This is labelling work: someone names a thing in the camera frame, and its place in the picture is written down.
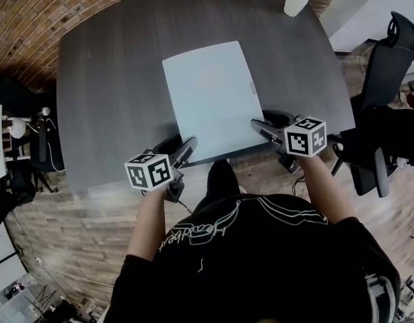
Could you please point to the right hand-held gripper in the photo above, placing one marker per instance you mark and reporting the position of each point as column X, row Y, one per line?
column 304, row 136

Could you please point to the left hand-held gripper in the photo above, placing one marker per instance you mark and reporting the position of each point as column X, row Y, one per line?
column 147, row 173

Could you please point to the person's left forearm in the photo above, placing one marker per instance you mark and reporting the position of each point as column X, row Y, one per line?
column 146, row 227

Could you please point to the person's right forearm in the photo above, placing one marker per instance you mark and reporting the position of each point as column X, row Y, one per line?
column 322, row 187

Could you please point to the person's black trouser leg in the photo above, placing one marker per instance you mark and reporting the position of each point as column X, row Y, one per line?
column 220, row 180

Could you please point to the black mesh office chair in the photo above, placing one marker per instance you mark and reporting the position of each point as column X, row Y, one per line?
column 385, row 79

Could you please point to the black backpack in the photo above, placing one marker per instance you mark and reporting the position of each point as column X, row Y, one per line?
column 408, row 130

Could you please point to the person's black shirt torso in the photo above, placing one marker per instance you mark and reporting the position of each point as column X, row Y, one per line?
column 260, row 264

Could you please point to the white round lamp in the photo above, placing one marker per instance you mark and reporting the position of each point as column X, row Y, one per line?
column 19, row 127

